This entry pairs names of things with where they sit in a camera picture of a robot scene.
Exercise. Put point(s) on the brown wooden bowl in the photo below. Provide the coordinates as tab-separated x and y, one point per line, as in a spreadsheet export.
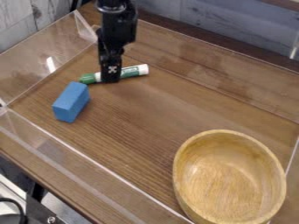
229	180

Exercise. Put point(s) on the black metal table bracket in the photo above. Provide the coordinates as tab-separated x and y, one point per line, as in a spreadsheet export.
36	212

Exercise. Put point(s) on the green Expo marker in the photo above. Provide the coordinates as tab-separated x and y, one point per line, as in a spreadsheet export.
131	71

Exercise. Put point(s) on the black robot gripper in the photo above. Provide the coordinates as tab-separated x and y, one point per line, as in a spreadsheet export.
116	33

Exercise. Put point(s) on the blue foam block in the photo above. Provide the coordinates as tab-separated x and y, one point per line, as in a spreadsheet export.
71	102

